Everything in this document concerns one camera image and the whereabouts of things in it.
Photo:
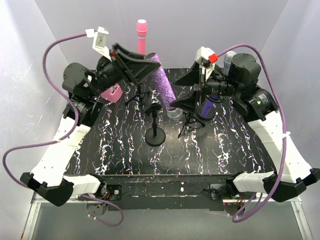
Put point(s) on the black tripod shock-mount stand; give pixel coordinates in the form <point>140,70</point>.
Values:
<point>190,119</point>

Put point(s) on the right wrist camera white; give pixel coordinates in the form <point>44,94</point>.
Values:
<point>206,58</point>

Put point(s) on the silver grey microphone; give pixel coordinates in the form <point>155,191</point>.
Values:
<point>227,61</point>

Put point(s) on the purple glitter microphone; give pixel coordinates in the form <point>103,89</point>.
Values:
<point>166,93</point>

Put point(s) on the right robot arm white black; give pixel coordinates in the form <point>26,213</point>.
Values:
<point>260,111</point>

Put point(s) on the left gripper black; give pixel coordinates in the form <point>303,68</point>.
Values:
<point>124,66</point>

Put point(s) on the pink microphone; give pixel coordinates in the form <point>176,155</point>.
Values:
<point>141,31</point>

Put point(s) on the purple matte microphone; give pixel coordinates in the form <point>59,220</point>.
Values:
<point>207,108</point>

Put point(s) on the black round-base clip stand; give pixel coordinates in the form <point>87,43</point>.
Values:
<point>209,117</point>

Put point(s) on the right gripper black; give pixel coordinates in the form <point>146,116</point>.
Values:
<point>199,88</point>

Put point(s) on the black left-edge clip stand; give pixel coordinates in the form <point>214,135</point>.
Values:
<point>154,136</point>

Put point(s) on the pink metronome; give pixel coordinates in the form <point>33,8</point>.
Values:
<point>112,94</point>

